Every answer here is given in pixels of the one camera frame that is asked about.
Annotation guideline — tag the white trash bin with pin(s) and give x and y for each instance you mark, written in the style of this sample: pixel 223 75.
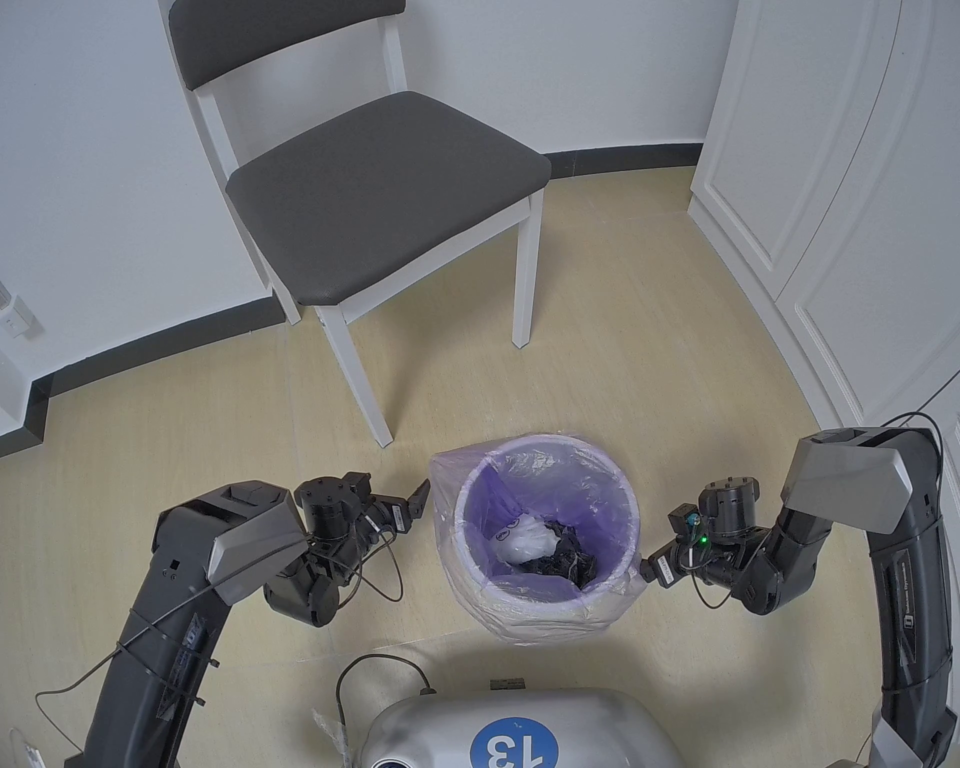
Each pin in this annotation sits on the white trash bin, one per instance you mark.
pixel 541 611

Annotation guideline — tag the white chair dark grey seat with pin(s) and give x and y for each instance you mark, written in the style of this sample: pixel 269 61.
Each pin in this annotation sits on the white chair dark grey seat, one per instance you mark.
pixel 375 187

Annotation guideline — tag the white wardrobe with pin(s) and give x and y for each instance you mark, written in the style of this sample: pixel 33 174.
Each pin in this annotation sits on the white wardrobe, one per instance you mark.
pixel 840 187

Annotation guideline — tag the crumpled black plastic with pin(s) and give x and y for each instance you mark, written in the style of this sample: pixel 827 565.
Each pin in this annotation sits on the crumpled black plastic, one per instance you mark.
pixel 574 561

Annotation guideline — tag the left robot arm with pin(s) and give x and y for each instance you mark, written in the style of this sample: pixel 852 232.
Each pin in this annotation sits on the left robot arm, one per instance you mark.
pixel 180 570

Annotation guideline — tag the crumpled white paper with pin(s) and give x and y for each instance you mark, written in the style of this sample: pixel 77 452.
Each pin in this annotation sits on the crumpled white paper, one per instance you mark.
pixel 525 541

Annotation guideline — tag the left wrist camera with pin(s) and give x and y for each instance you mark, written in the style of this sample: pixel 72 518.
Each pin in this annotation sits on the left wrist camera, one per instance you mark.
pixel 357 485

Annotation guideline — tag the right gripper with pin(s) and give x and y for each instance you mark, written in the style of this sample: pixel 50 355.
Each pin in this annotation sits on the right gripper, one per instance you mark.
pixel 679 566

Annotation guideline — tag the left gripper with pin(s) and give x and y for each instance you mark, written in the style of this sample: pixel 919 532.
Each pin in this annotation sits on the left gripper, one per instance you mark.
pixel 386 517

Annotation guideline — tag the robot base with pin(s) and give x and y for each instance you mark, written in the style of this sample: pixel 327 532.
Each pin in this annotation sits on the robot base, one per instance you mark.
pixel 450 731

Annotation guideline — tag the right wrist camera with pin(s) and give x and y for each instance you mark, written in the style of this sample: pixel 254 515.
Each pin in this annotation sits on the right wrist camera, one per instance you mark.
pixel 686 521

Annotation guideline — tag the white wall socket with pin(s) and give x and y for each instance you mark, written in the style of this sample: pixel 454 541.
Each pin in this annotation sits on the white wall socket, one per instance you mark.
pixel 13 319

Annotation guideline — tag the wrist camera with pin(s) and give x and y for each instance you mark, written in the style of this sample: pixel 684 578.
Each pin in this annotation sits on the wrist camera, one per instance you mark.
pixel 357 485
pixel 686 521

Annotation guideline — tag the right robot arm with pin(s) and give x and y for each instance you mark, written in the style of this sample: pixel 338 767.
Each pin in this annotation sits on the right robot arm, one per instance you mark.
pixel 840 480

